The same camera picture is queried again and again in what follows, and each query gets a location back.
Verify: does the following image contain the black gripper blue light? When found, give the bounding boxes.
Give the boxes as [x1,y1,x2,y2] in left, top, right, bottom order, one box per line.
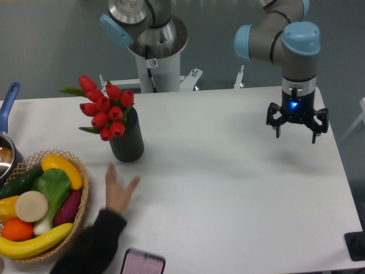
[266,77,328,144]

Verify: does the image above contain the black sleeved forearm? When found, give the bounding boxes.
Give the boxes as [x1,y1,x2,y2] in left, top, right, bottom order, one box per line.
[50,209,127,273]

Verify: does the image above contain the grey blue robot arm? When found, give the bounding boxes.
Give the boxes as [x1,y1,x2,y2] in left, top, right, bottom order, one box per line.
[99,1,329,137]

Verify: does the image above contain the dark grey ribbed vase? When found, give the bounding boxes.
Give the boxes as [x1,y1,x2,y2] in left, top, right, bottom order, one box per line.
[109,107,144,162]

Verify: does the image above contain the person's bare hand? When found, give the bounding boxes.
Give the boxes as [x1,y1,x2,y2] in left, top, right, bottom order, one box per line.
[105,163,140,215]

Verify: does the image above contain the black device at table edge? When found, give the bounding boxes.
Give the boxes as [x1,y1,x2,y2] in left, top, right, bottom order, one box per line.
[344,231,364,261]

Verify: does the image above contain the red tulip bouquet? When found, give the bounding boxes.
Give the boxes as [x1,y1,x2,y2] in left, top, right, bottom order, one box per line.
[60,75,136,142]

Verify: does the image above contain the smartphone with pink screen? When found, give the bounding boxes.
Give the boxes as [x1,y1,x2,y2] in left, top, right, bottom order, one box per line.
[120,248,166,274]

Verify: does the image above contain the purple sweet potato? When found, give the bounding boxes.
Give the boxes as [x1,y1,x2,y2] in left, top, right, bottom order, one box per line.
[54,191,82,226]

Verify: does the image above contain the green bok choy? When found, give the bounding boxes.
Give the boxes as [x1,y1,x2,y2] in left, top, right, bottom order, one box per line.
[31,168,71,236]

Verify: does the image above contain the woven wicker basket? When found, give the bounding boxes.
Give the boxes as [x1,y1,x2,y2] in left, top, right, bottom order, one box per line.
[1,150,89,262]

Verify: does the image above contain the beige round slice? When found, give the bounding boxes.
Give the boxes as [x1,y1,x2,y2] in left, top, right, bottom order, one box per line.
[15,191,48,223]

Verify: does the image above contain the green cucumber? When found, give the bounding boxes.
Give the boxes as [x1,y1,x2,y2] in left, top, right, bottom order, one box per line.
[1,166,43,199]

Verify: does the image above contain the yellow bell pepper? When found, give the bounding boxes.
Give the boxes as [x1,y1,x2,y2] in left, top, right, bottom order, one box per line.
[0,195,19,223]

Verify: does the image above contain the orange fruit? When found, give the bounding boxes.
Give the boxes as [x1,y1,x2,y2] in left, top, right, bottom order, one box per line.
[1,219,33,242]

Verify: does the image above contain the yellow banana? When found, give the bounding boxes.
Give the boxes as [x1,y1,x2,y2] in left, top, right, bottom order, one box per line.
[1,223,73,260]

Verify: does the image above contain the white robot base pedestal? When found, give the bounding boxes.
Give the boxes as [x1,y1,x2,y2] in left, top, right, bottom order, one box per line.
[100,14,203,93]

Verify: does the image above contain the blue handled saucepan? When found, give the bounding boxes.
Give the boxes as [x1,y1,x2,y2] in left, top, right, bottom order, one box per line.
[1,82,23,188]

